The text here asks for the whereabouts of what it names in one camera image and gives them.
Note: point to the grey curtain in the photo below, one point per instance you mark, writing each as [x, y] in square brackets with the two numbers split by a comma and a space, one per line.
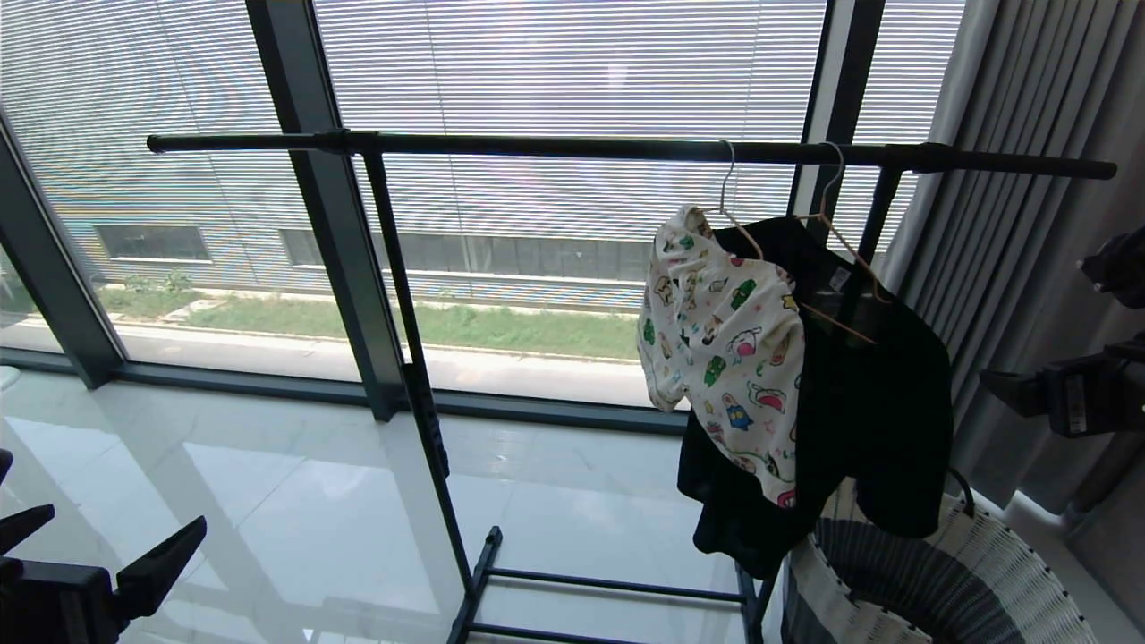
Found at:
[1029, 179]

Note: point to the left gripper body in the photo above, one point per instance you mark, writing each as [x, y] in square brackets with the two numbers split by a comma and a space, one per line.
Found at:
[63, 604]

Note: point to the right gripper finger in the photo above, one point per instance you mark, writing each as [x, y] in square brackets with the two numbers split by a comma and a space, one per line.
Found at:
[1020, 394]

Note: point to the pink clothes hanger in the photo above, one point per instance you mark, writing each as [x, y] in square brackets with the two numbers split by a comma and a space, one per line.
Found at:
[732, 192]
[854, 255]

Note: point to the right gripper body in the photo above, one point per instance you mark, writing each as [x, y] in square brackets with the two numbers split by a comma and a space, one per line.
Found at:
[1096, 398]

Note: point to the cream printed garment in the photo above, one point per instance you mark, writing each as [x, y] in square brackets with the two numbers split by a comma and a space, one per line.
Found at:
[725, 358]

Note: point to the black clothes rack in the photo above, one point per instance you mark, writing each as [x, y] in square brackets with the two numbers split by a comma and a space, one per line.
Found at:
[581, 148]

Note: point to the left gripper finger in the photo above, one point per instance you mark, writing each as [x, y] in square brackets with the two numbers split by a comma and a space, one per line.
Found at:
[161, 572]
[22, 528]

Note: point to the white laundry basket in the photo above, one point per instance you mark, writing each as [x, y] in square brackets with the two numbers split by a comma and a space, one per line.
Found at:
[939, 581]

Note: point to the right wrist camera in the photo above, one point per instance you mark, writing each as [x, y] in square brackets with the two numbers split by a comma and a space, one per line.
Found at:
[1118, 268]

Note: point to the black garment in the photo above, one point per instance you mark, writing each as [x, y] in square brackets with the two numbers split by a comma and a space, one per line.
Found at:
[886, 420]

